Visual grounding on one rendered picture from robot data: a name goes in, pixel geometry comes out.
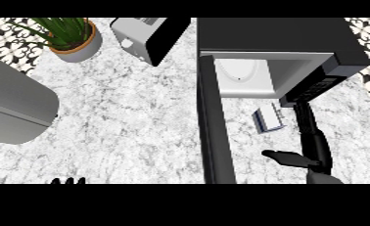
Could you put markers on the black microwave oven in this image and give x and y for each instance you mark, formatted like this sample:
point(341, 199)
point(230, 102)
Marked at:
point(270, 37)

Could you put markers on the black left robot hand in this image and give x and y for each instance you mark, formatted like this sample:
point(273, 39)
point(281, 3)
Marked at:
point(68, 181)

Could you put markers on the grey and black toaster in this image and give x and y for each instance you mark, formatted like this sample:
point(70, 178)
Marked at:
point(150, 37)

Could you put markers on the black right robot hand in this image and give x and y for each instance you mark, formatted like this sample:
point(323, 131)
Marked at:
point(315, 145)

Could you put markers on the grey rounded appliance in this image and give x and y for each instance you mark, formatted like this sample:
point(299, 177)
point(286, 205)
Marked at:
point(24, 106)

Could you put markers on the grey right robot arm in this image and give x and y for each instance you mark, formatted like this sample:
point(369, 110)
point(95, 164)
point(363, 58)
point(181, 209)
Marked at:
point(321, 177)

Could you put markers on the white and blue milk carton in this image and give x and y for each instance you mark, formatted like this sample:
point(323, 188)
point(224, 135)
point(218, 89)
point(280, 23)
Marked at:
point(270, 119)

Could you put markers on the green plant in grey pot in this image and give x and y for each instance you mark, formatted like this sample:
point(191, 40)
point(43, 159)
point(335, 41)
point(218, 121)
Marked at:
point(70, 37)

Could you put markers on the black microwave door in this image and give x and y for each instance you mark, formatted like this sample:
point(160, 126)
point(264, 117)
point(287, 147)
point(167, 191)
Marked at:
point(215, 132)

